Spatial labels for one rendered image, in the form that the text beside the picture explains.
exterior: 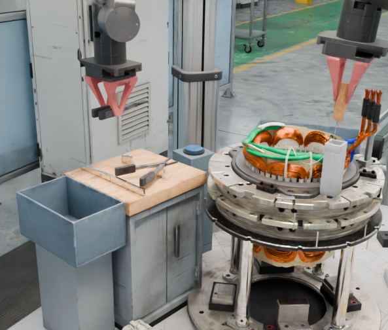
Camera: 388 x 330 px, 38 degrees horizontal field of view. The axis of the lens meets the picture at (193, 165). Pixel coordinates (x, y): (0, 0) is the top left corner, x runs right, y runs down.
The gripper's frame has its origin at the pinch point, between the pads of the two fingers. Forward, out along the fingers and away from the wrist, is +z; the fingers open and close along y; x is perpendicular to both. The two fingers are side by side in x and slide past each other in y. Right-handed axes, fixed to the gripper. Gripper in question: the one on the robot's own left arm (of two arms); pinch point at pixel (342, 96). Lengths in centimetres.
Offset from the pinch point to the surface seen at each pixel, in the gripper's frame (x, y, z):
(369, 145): 14.6, 4.6, 11.7
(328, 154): -1.3, -0.1, 9.5
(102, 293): -16, -32, 40
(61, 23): 166, -176, 39
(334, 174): -1.5, 1.6, 12.4
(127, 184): -8.6, -32.4, 21.7
